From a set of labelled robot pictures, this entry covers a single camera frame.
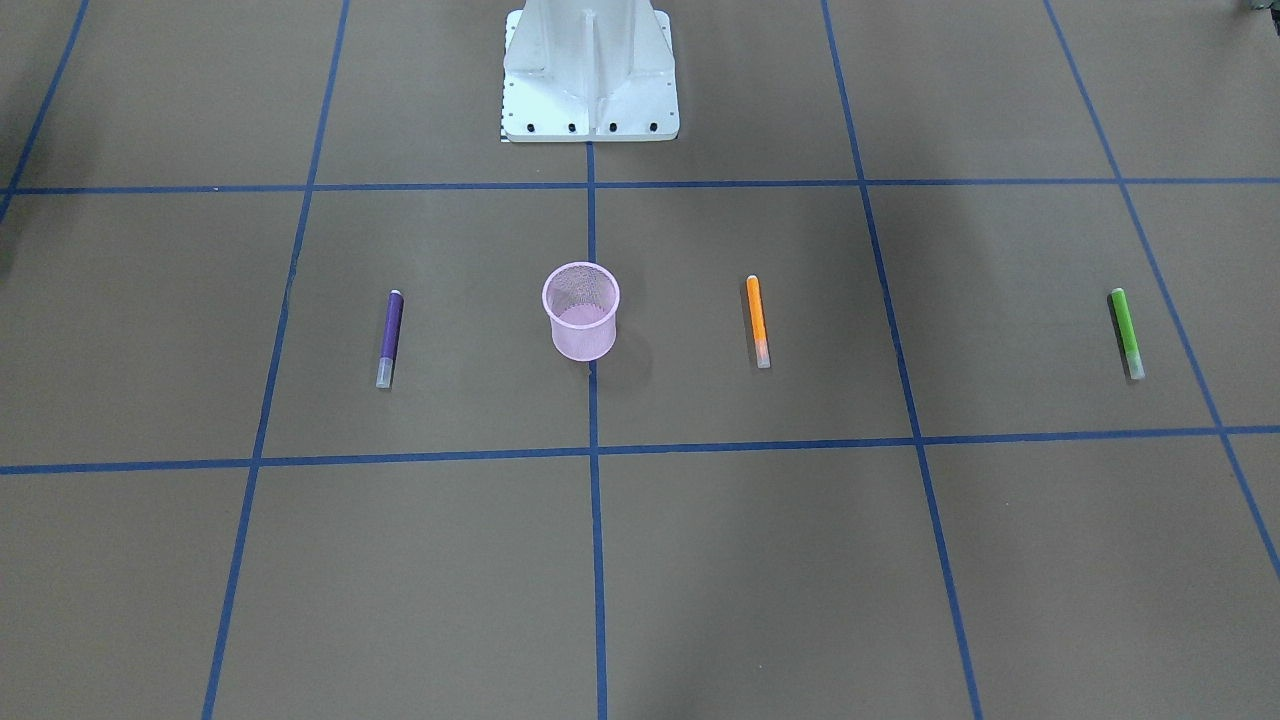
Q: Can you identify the green highlighter pen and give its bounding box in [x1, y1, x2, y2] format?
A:
[1108, 287, 1146, 382]

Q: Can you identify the orange highlighter pen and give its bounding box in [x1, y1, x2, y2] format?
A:
[745, 274, 771, 369]

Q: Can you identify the purple highlighter pen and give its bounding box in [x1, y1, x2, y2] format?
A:
[375, 290, 404, 389]

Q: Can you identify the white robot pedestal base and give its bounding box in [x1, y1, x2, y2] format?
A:
[500, 1, 681, 143]

